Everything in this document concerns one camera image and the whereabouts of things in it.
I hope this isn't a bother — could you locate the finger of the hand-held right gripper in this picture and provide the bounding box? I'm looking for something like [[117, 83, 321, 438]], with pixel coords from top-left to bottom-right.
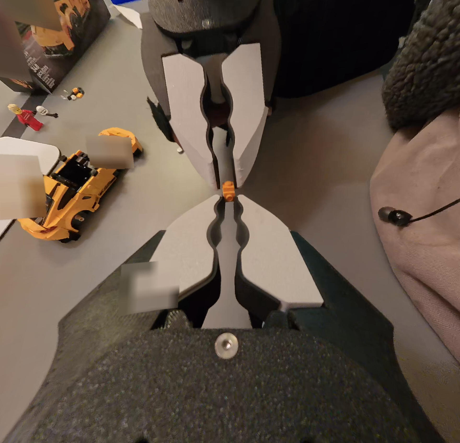
[[162, 53, 220, 190], [221, 42, 269, 191]]

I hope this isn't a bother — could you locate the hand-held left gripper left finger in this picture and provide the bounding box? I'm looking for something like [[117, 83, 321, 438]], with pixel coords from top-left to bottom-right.
[[150, 195, 221, 329]]

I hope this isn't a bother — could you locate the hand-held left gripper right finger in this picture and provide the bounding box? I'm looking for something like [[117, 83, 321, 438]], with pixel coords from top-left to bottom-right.
[[234, 194, 324, 329]]

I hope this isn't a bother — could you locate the person's right forearm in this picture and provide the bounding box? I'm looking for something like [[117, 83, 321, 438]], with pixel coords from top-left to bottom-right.
[[266, 0, 419, 99]]

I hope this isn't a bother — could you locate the orange lego car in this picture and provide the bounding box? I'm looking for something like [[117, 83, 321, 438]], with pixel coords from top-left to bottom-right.
[[17, 128, 144, 243]]

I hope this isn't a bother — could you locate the lego set box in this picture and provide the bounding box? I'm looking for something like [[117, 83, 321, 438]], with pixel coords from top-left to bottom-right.
[[0, 0, 111, 95]]

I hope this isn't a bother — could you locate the red lego minifigure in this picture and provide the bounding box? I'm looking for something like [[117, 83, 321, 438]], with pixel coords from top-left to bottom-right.
[[8, 104, 44, 131]]

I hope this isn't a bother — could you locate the person's right hand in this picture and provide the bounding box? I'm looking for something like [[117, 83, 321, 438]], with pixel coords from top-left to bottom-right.
[[206, 103, 231, 128]]

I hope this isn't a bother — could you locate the black earphone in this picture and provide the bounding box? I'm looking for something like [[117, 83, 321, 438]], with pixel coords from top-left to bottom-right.
[[378, 198, 460, 228]]

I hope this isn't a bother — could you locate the person's beige hoodie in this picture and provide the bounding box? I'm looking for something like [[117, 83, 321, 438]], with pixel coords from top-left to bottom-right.
[[370, 109, 460, 362]]

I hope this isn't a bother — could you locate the black tape strip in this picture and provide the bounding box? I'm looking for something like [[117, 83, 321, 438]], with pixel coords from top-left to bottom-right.
[[0, 93, 49, 138]]

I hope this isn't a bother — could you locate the white book stand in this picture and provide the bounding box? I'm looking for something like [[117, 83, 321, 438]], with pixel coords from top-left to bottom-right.
[[0, 137, 60, 239]]

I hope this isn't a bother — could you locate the person's dark fleece jacket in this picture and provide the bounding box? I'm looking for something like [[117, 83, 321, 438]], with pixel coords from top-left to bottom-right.
[[382, 0, 460, 131]]

